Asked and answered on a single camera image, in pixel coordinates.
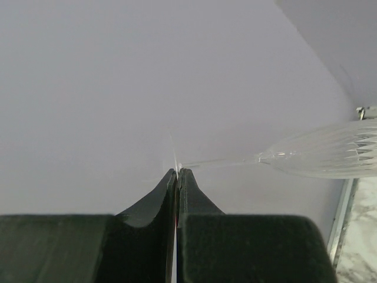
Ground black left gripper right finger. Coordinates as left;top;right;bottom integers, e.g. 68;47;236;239
177;169;336;283

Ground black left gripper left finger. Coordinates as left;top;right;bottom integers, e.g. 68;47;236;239
1;170;177;282

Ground ribbed clear wine glass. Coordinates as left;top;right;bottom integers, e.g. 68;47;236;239
175;119;376;179

